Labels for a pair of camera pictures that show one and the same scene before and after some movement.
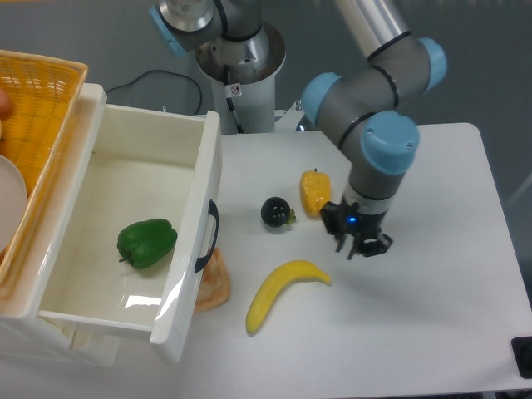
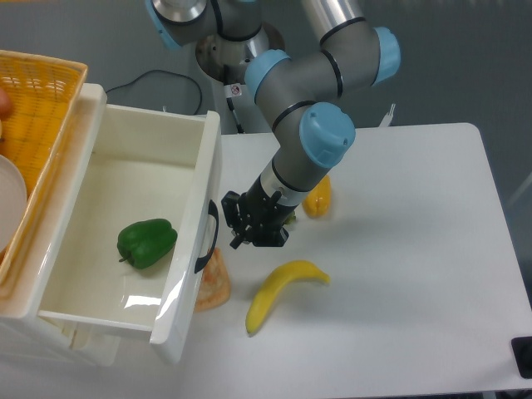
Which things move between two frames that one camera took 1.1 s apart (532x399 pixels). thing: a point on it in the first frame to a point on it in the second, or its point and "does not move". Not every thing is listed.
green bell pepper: (145, 243) does not move
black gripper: (345, 220) to (262, 214)
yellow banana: (273, 284) does not move
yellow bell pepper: (315, 191) does not move
